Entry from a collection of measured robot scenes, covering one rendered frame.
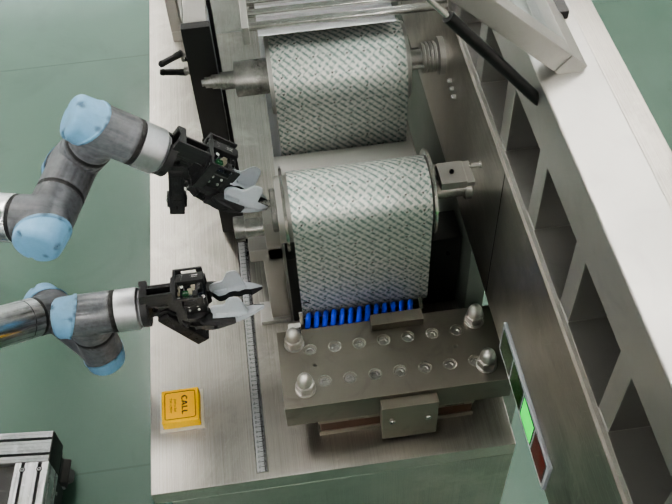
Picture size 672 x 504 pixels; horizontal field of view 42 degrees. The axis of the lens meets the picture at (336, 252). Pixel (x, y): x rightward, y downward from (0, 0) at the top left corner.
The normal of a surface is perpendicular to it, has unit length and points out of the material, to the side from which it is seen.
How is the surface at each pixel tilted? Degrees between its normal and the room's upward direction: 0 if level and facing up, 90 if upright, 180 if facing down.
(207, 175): 90
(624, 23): 0
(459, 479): 90
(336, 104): 92
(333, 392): 0
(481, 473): 90
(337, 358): 0
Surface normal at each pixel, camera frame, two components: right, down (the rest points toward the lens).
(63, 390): -0.04, -0.63
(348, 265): 0.14, 0.77
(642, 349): -0.99, 0.13
